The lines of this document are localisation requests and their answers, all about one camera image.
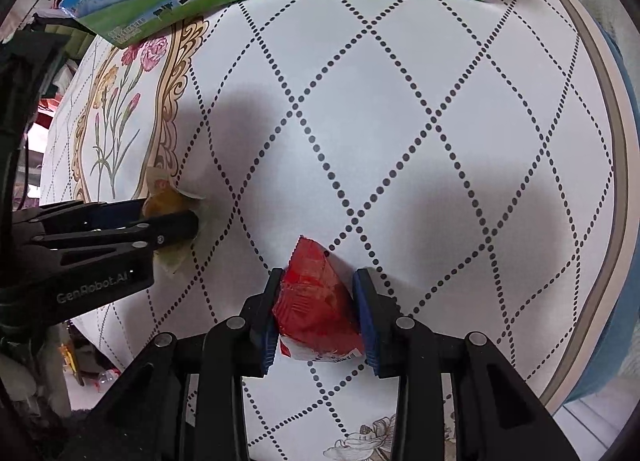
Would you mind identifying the small yellow snack packet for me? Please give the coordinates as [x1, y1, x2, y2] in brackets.
[141, 167, 207, 276]

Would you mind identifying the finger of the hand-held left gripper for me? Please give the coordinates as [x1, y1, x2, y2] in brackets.
[31, 210, 201, 253]
[12, 198, 147, 234]

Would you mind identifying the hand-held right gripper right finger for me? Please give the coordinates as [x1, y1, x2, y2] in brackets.
[352, 268, 582, 461]

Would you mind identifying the pile of clothes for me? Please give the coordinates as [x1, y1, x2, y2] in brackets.
[0, 0, 98, 204]

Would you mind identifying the red snack packet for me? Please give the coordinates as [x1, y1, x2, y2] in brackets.
[272, 235, 365, 365]

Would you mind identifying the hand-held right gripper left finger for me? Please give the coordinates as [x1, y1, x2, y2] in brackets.
[75, 268, 284, 461]

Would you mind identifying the blue blanket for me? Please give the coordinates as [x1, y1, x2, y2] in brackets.
[564, 26, 640, 407]

